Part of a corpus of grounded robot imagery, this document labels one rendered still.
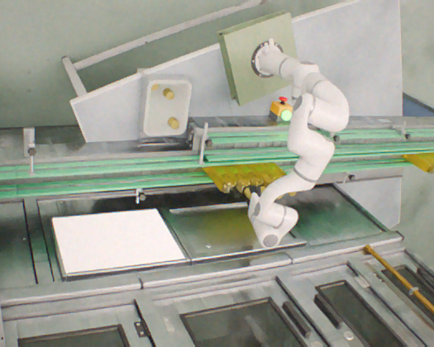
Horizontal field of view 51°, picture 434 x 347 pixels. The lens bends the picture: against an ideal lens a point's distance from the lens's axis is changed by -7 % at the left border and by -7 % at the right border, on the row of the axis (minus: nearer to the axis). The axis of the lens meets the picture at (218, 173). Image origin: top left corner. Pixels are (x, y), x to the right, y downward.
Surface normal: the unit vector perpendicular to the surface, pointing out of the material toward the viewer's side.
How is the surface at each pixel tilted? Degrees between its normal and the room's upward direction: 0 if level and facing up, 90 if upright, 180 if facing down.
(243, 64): 4
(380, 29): 0
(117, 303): 0
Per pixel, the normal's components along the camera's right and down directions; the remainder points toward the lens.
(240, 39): 0.44, 0.42
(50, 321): 0.15, -0.88
